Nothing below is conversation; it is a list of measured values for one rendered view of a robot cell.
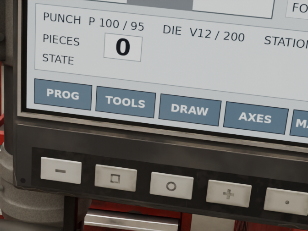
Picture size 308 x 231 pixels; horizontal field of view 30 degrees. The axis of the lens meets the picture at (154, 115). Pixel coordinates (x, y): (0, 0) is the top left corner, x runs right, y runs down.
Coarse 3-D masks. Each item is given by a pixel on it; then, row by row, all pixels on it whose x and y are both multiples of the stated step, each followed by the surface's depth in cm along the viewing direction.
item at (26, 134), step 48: (48, 144) 51; (96, 144) 50; (144, 144) 50; (192, 144) 49; (240, 144) 48; (288, 144) 48; (48, 192) 53; (96, 192) 52; (144, 192) 51; (192, 192) 50; (240, 192) 49; (288, 192) 49
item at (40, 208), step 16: (0, 0) 60; (0, 16) 60; (0, 32) 61; (0, 48) 61; (0, 160) 68; (0, 176) 69; (0, 192) 69; (16, 192) 66; (32, 192) 66; (0, 208) 69; (16, 208) 67; (32, 208) 66; (48, 208) 66; (80, 208) 69; (48, 224) 67; (80, 224) 71
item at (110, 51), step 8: (104, 40) 48; (112, 40) 47; (120, 40) 47; (128, 40) 47; (136, 40) 47; (104, 48) 48; (112, 48) 48; (120, 48) 48; (128, 48) 47; (136, 48) 47; (104, 56) 48; (112, 56) 48; (120, 56) 48; (128, 56) 48; (136, 56) 48
